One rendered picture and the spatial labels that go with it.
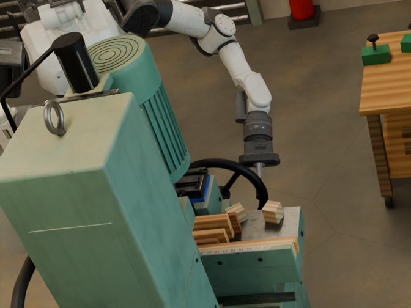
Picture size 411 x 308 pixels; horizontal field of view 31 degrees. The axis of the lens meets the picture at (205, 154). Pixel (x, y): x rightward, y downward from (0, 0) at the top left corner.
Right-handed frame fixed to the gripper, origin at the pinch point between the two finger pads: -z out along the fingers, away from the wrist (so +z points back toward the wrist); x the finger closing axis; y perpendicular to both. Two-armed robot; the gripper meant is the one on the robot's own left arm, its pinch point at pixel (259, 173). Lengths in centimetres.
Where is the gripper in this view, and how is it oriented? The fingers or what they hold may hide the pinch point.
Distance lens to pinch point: 221.5
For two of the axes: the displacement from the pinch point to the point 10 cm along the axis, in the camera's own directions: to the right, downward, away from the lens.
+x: -9.9, 0.5, 1.0
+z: -0.1, -9.2, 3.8
